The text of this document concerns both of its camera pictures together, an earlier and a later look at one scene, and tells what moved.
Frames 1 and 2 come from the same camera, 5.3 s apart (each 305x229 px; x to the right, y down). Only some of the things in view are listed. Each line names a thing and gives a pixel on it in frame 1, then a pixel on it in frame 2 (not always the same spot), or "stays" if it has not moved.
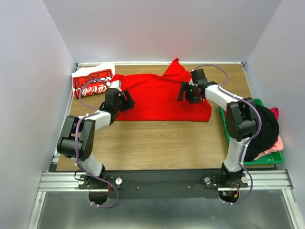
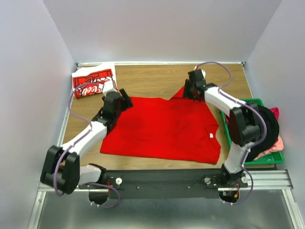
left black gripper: (128, 104) stays
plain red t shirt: (156, 97) -> (177, 128)
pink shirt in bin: (275, 111) stays
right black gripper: (185, 86) stays
